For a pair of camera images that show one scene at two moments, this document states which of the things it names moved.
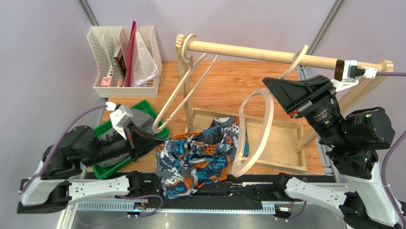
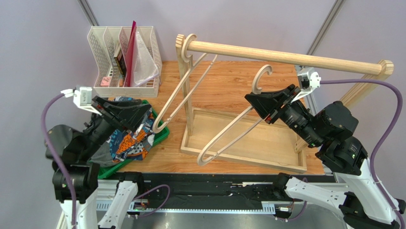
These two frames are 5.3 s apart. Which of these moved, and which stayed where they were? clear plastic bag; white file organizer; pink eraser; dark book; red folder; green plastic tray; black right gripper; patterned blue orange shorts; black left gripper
Moved: patterned blue orange shorts; black right gripper; black left gripper
Stayed: clear plastic bag; red folder; white file organizer; pink eraser; green plastic tray; dark book
